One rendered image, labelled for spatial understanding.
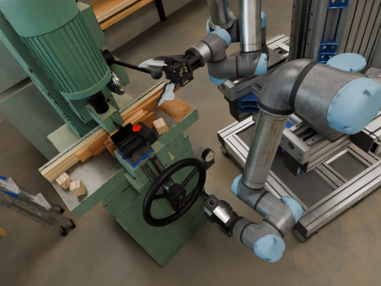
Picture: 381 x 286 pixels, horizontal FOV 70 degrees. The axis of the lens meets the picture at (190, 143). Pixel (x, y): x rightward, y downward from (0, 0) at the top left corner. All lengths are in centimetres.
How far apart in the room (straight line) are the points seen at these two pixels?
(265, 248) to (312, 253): 97
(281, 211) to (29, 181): 219
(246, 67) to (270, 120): 37
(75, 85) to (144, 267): 124
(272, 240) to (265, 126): 31
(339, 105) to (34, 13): 72
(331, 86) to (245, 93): 89
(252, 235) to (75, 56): 71
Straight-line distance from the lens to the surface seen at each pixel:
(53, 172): 113
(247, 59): 105
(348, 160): 185
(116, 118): 105
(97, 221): 209
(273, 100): 69
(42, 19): 82
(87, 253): 203
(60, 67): 88
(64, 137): 145
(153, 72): 82
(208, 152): 123
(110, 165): 106
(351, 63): 106
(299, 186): 169
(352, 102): 61
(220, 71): 106
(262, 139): 76
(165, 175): 88
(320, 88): 63
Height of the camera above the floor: 166
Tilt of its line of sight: 49 degrees down
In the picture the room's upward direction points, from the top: 17 degrees counter-clockwise
